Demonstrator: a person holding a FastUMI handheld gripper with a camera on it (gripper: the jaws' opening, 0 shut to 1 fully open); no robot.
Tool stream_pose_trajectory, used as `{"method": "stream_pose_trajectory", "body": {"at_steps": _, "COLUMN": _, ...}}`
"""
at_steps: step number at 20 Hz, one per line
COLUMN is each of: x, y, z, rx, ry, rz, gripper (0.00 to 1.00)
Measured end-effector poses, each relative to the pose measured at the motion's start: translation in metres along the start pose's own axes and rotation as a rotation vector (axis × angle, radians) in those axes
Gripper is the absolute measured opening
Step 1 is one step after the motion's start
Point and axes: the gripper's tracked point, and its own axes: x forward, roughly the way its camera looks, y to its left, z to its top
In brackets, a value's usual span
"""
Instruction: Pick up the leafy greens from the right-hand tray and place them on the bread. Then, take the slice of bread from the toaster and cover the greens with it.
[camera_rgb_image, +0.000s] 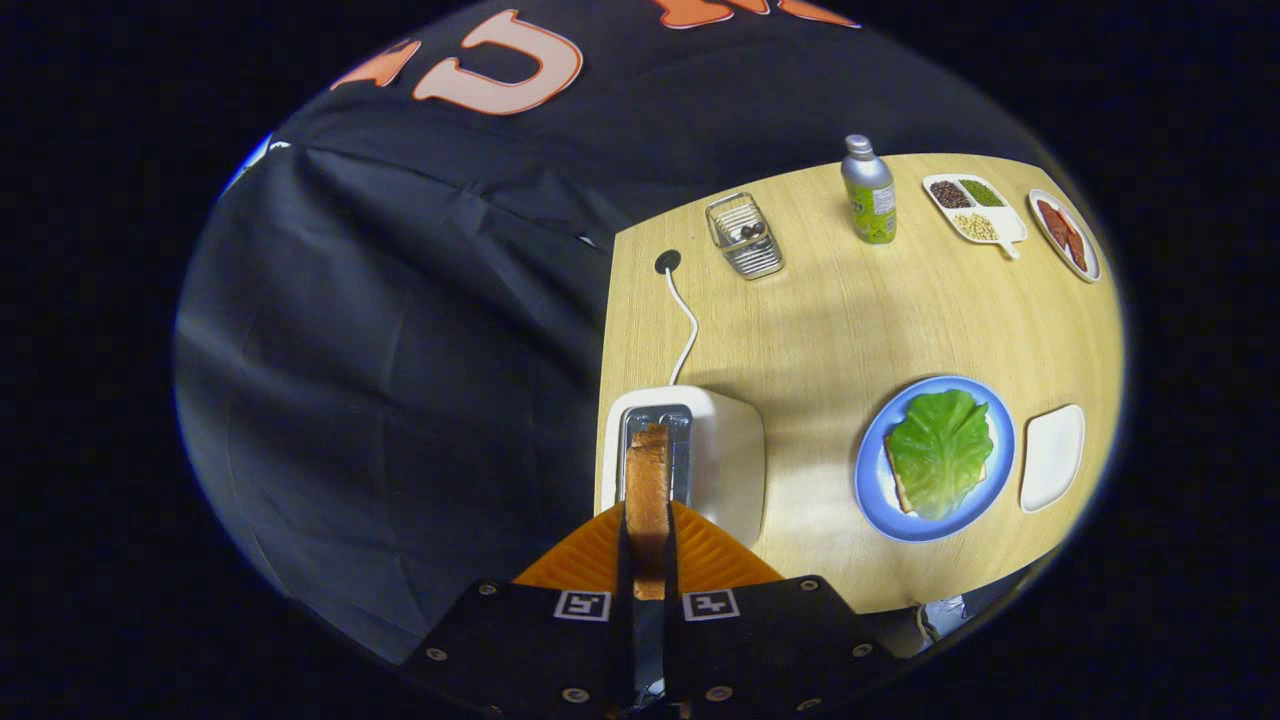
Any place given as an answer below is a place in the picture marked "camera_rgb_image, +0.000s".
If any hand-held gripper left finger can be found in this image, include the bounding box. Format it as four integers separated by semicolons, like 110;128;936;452
398;503;637;716

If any green metal bottle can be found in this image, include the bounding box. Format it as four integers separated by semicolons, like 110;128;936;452
840;134;898;245

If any green lettuce leaf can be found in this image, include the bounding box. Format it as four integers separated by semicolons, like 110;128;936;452
886;389;995;521

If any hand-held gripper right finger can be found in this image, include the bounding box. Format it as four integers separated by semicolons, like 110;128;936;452
664;502;903;716

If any white divided tray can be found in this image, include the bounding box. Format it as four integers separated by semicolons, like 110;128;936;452
922;174;1029;260

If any metal wire rack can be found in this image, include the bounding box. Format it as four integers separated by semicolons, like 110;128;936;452
705;192;786;280

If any white bread slice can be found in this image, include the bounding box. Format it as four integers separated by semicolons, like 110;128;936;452
883;438;993;518

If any white square plate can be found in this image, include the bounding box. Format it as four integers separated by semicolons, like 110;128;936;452
1019;404;1086;514

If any blue round plate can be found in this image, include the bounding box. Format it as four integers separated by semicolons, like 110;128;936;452
854;375;1017;543

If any white oval plate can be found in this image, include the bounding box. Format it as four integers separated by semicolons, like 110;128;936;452
1028;188;1103;284

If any toasted bread slice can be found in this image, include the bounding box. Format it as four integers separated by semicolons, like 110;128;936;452
625;423;671;601

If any white power cable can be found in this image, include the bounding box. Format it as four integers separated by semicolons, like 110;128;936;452
663;265;700;387

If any white toaster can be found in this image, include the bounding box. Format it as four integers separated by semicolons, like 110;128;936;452
600;385;768;549

